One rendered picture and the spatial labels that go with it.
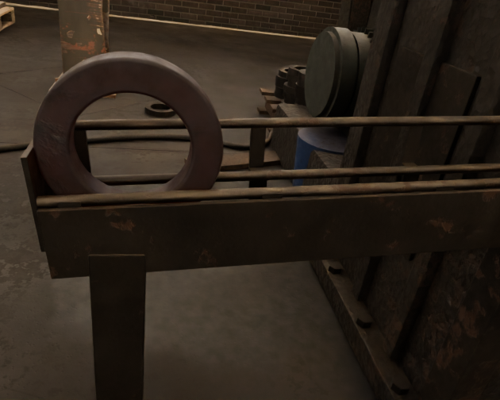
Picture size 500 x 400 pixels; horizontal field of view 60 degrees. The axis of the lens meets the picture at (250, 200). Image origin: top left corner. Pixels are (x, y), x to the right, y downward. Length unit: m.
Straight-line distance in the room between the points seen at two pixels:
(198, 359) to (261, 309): 0.26
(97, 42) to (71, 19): 0.19
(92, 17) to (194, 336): 2.22
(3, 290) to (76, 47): 1.95
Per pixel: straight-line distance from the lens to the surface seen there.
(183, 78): 0.44
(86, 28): 3.01
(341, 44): 1.78
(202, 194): 0.46
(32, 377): 1.14
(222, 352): 1.16
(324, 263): 1.40
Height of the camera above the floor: 0.86
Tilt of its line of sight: 28 degrees down
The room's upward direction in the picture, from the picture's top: 8 degrees clockwise
